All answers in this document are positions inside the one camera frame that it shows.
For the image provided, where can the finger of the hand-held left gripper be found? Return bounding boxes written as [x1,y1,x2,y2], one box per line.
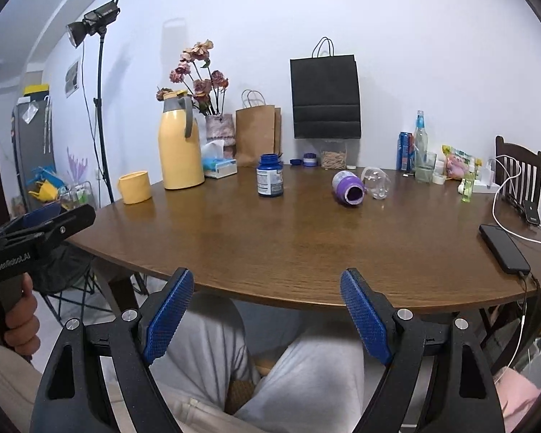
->
[9,204,97,258]
[0,202,64,236]

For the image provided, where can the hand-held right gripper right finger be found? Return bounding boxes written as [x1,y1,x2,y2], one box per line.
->
[339,267,506,433]

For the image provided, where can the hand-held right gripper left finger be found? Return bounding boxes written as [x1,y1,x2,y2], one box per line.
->
[29,267,194,433]

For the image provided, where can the person's left forearm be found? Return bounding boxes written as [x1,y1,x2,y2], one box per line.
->
[0,338,43,433]

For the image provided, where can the yellow cup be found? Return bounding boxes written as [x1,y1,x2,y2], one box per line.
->
[118,170,153,205]

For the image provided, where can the person's left hand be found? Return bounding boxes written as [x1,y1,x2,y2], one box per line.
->
[0,275,39,348]

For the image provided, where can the yellow and blue plastic toy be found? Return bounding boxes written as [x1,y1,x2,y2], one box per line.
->
[27,167,68,201]

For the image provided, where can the black folding chair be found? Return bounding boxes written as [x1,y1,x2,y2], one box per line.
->
[40,244,145,321]

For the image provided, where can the purple artificial flowers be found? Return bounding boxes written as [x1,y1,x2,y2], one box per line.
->
[67,146,88,185]

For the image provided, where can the grey refrigerator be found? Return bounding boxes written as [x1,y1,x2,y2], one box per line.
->
[11,98,57,199]

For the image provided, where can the person's legs in grey pants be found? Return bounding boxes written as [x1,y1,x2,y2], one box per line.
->
[149,292,366,433]

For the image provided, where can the yellow box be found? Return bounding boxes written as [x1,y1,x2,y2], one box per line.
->
[22,83,50,100]

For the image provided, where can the studio light on stand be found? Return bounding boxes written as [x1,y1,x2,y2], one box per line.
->
[66,0,120,206]

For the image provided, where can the yellow thermos jug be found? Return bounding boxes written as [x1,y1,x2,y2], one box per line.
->
[158,90,206,190]

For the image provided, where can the black smartphone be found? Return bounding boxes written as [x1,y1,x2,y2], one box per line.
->
[479,224,532,276]

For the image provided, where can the clear drinking glass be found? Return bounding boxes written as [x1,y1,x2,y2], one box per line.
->
[415,151,437,184]

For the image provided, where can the blue tissue box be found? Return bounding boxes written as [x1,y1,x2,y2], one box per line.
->
[201,140,238,179]

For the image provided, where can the blue drink can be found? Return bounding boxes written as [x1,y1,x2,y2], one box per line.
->
[397,132,416,172]

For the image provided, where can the blue supplement bottle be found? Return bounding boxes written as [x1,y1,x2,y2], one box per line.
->
[257,154,284,198]

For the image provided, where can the white power strip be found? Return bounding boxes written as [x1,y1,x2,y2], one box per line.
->
[459,176,501,194]

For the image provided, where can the pink cloth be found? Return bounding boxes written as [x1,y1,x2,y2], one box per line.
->
[496,367,541,429]

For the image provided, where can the pink yellow snack packet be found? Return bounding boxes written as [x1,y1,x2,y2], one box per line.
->
[442,145,482,180]

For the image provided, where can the patterned flower vase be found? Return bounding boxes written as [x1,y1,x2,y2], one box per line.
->
[205,114,236,147]

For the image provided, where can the glass bottle with blue cap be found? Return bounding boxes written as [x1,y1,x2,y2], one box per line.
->
[413,110,429,176]

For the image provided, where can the small black device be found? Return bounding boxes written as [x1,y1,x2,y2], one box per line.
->
[502,194,541,226]

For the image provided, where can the dried pink flowers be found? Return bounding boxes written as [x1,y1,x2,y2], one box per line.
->
[156,40,230,115]

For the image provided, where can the brown paper bag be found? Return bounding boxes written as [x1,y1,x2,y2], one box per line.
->
[235,89,281,169]

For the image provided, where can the black paper bag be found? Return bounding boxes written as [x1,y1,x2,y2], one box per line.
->
[290,37,362,140]

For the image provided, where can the dark wooden chair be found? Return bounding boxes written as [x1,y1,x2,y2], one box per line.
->
[495,135,541,217]

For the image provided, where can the wall poster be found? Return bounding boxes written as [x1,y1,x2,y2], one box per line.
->
[64,60,82,99]

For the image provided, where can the white charging cable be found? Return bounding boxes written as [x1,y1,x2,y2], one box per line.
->
[491,156,541,250]

